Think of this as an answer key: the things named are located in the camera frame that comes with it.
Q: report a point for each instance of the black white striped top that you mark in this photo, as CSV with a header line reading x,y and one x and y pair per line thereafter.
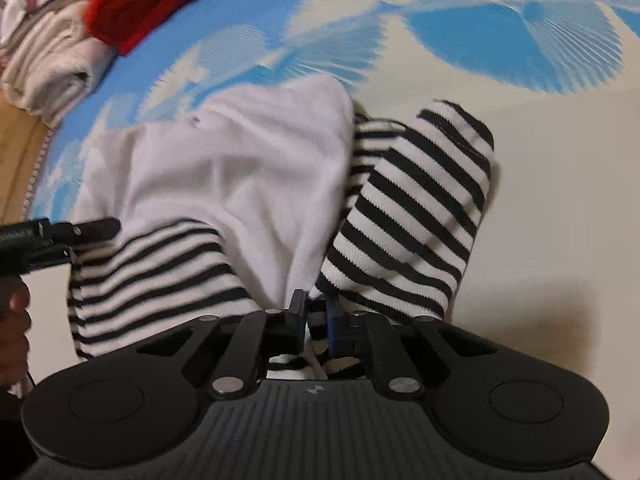
x,y
225,170

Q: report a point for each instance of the red folded blanket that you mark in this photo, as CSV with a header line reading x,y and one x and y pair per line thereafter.
x,y
150,0

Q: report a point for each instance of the person's left hand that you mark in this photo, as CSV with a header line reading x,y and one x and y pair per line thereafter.
x,y
14,330

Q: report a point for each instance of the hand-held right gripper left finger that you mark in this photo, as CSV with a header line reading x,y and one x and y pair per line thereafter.
x,y
299,322

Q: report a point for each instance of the blue patterned bed sheet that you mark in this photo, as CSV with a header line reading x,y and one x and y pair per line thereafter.
x,y
550,160

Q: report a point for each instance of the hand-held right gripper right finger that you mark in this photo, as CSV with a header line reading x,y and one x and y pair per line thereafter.
x,y
334,327

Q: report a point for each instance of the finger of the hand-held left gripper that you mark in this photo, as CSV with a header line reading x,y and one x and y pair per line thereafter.
x,y
97,230

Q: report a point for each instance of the wooden headboard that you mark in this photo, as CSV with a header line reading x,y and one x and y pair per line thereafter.
x,y
20,160

